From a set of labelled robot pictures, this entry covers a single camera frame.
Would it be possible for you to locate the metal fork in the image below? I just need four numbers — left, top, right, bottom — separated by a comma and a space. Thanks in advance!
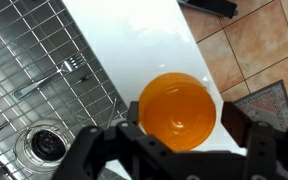
12, 54, 86, 100

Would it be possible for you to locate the dark floor mat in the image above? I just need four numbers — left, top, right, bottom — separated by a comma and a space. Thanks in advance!
234, 80, 288, 131

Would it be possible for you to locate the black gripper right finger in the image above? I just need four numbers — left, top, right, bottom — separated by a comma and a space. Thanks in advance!
221, 102, 288, 180

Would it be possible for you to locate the stainless steel sink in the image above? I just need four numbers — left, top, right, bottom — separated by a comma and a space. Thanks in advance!
0, 0, 130, 180

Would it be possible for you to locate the wire sink grid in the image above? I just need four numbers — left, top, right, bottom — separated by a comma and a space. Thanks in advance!
0, 0, 129, 180

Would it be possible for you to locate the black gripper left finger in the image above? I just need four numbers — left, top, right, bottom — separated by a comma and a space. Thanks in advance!
52, 99, 142, 180

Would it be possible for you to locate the orange plastic bowl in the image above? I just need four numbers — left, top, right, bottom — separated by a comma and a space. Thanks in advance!
138, 73, 216, 151

